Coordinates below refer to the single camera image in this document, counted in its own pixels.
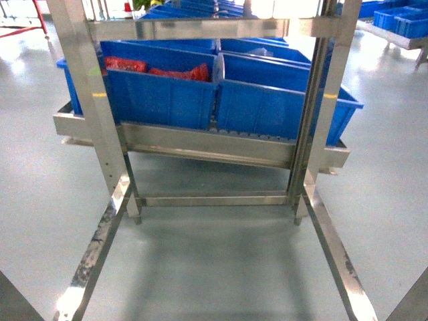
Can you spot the red capacitor bag right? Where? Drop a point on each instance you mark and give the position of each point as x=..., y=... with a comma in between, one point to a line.
x=198, y=73

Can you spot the red capacitor bag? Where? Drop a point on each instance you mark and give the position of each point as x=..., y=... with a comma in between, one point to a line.
x=198, y=73
x=117, y=63

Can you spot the red capacitor bag left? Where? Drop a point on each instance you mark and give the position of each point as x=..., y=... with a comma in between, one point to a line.
x=117, y=63

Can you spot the steel roller conveyor rack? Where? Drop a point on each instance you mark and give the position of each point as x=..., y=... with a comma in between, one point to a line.
x=212, y=146

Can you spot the front right blue bin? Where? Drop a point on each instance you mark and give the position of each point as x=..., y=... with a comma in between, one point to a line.
x=258, y=96

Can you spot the front left blue bin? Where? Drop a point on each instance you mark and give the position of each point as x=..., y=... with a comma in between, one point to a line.
x=155, y=99

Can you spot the far right blue bin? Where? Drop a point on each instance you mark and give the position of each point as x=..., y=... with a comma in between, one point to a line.
x=264, y=49

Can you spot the far left blue bin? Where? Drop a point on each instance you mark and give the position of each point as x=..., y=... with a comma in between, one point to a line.
x=62, y=64

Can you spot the right side steel shelf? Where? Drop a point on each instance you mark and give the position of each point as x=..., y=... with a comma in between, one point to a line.
x=398, y=40

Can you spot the blue bin on side shelf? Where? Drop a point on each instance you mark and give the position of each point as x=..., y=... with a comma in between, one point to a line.
x=409, y=22

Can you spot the stainless steel lift frame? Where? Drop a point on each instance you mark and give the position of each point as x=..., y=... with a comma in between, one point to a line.
x=333, y=30

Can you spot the red metal table frame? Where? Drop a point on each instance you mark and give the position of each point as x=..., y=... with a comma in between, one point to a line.
x=19, y=17

